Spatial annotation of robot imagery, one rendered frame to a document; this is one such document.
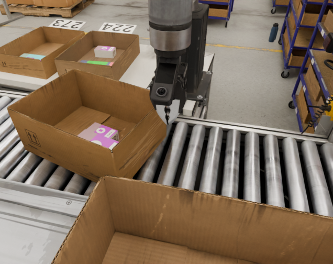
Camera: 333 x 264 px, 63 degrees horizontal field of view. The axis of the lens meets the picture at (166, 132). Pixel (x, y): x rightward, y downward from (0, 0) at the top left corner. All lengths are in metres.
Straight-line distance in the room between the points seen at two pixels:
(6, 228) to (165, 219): 0.33
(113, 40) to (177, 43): 1.05
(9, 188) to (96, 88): 0.49
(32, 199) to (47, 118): 0.44
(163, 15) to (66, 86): 0.60
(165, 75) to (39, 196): 0.38
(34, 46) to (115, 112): 0.85
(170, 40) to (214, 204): 0.33
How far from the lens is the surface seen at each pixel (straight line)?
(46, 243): 0.61
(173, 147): 0.93
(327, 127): 1.12
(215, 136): 0.99
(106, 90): 1.02
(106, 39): 1.64
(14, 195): 0.70
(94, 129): 0.95
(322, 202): 0.89
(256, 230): 0.48
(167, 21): 0.57
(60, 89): 1.06
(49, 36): 1.82
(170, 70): 0.61
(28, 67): 1.46
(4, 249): 0.64
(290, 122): 2.48
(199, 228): 0.50
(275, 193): 0.86
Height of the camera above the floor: 1.38
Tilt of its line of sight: 40 degrees down
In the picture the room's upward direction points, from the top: straight up
